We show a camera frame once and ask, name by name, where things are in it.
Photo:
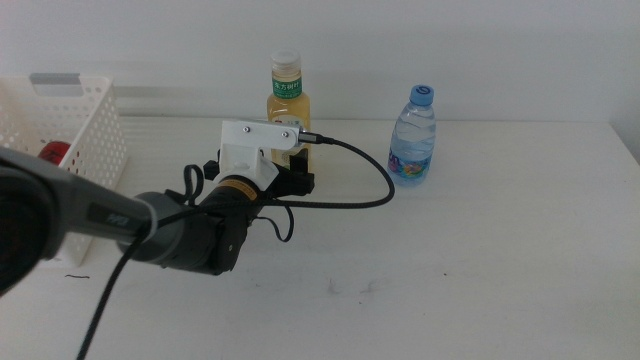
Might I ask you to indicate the white perforated plastic basket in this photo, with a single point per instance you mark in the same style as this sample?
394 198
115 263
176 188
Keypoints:
100 135

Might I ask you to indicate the yellow tea bottle green label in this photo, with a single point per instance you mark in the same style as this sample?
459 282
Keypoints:
287 90

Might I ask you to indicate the clear water bottle blue cap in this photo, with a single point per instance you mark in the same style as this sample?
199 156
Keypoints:
412 145

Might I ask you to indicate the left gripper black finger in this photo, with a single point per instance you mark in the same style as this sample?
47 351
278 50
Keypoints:
299 164

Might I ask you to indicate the red soda can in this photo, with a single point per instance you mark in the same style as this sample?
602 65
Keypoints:
54 151

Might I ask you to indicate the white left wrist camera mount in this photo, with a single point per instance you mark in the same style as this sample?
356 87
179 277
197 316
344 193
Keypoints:
250 145

